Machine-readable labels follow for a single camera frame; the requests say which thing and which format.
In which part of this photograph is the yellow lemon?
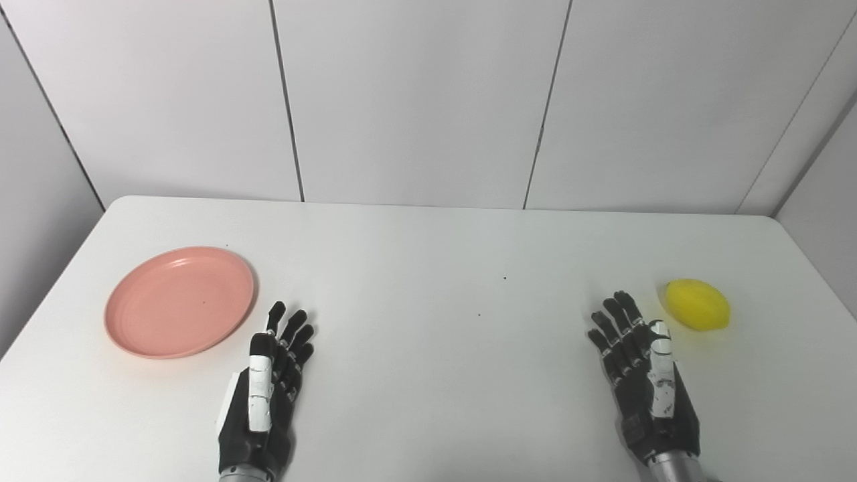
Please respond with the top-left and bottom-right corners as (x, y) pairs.
(663, 278), (731, 331)

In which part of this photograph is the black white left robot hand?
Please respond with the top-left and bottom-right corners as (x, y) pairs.
(216, 301), (315, 478)

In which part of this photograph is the pink round plate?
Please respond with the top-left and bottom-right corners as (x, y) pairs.
(104, 246), (256, 359)

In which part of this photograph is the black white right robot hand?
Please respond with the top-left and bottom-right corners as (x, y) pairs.
(588, 290), (702, 466)

